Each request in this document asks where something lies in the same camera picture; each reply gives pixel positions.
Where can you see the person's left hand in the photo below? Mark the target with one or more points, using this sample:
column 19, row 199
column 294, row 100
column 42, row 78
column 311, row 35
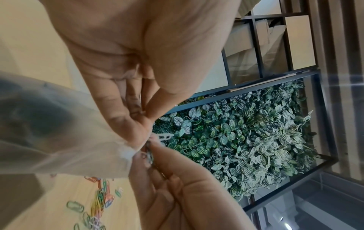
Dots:
column 142, row 45

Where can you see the person's right hand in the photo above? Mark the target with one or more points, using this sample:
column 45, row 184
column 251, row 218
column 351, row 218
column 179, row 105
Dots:
column 193, row 197

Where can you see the green paper clip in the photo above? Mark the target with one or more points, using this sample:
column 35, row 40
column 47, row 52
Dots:
column 149, row 156

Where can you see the white paper clip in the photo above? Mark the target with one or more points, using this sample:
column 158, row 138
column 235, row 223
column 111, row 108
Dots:
column 164, row 136

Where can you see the pile of coloured paper clips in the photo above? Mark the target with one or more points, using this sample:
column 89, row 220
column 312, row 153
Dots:
column 101, row 200

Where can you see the translucent plastic bag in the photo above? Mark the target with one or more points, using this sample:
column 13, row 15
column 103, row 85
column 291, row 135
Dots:
column 56, row 130

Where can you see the round wooden table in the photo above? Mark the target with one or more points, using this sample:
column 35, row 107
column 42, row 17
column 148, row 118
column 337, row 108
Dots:
column 28, row 40

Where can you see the round ceiling light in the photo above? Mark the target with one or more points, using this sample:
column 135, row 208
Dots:
column 288, row 226

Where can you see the green plant wall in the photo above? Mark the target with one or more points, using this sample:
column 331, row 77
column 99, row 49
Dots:
column 241, row 139

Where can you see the black metal frame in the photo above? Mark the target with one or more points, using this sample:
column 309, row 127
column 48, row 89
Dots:
column 321, row 112

